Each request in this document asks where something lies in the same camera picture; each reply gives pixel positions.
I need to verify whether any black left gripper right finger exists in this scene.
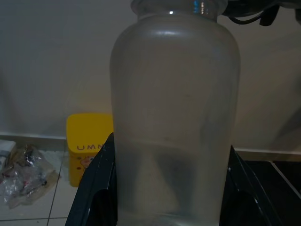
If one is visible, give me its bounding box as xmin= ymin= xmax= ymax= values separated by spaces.
xmin=222 ymin=145 xmax=276 ymax=226

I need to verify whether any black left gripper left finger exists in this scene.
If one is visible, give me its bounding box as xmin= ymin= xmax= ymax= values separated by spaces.
xmin=64 ymin=132 xmax=118 ymax=226

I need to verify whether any yellow cartoon pedal bin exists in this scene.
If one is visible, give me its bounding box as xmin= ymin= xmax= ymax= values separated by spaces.
xmin=66 ymin=113 xmax=114 ymax=188

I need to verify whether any clear plastic rubbish bag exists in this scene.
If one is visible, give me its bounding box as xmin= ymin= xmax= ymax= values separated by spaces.
xmin=0 ymin=140 xmax=61 ymax=210

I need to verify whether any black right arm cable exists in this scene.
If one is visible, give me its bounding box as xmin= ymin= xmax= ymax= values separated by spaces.
xmin=227 ymin=4 xmax=280 ymax=27

